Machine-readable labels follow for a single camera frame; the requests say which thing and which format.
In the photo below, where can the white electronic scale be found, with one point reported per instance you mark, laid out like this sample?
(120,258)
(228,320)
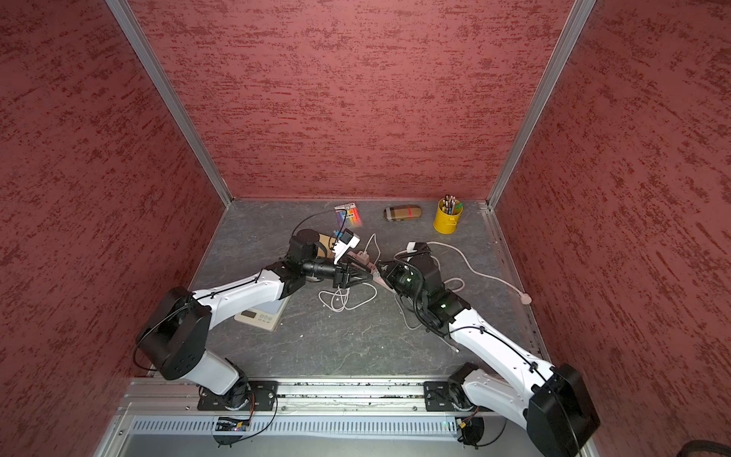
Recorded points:
(267,316)

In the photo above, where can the rainbow highlighter pack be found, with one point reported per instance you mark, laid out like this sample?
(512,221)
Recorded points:
(349,216)

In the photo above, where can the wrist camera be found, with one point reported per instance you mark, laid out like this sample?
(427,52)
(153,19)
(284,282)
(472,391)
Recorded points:
(413,248)
(345,242)

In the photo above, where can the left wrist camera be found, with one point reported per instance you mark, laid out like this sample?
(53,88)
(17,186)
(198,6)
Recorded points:
(345,242)

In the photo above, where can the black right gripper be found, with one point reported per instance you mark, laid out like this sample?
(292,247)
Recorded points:
(394,268)

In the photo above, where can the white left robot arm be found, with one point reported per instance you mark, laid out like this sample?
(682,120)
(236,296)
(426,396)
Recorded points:
(174,339)

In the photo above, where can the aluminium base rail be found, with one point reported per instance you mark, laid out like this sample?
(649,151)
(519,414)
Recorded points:
(371,408)

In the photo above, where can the yellow metal pencil bucket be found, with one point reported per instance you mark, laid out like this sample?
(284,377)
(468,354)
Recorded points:
(446,224)

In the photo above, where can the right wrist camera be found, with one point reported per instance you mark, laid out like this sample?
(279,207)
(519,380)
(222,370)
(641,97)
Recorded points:
(413,248)

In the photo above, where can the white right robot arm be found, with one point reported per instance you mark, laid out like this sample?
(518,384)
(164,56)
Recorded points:
(551,403)

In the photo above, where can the aluminium corner post left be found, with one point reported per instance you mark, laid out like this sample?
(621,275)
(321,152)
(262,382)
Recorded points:
(129,25)

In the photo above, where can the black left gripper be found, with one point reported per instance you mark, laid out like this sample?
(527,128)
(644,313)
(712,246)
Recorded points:
(343,277)

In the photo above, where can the aluminium corner post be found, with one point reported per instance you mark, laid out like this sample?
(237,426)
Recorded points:
(574,25)
(129,25)

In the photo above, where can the bundle of colored pencils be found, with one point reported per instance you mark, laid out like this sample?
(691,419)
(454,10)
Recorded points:
(450,205)

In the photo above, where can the pink power strip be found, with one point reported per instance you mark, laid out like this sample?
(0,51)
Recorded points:
(364,258)

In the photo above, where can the aluminium corner post right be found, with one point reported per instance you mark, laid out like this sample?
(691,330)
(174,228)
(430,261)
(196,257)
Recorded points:
(574,25)

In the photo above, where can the plaid brown glasses case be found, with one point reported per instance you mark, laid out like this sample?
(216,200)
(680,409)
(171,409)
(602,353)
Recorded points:
(402,213)

